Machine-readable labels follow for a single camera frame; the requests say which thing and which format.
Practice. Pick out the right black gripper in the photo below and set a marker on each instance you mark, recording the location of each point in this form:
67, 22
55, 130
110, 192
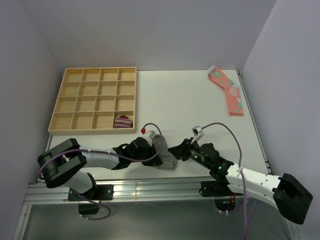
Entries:
179, 151

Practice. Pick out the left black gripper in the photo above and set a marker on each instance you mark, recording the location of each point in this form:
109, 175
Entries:
155, 161

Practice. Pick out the grey sock with black stripes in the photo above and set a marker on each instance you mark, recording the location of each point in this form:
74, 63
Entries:
169, 162

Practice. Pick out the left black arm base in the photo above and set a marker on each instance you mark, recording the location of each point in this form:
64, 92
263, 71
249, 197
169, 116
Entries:
89, 202

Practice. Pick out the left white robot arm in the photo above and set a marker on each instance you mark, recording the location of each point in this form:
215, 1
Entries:
61, 165

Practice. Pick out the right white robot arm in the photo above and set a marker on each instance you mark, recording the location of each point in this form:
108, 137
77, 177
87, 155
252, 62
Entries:
285, 193

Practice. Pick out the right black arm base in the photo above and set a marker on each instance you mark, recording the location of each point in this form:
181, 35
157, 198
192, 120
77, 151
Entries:
225, 200

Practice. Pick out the purple striped rolled sock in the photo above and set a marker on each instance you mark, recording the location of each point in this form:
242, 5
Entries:
122, 121

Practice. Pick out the wooden compartment tray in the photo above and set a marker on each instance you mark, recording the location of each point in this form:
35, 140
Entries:
90, 98

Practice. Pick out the pink patterned sock pair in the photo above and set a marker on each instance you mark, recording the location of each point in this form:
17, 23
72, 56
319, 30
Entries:
231, 90

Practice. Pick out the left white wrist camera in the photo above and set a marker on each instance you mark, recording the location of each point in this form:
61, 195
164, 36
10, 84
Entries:
151, 133

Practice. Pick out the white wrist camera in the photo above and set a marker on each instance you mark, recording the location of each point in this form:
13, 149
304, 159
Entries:
197, 133
151, 133

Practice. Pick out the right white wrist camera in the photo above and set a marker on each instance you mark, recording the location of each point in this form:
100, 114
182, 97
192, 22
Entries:
197, 133

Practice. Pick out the aluminium frame rail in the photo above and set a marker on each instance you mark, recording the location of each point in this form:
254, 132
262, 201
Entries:
147, 190

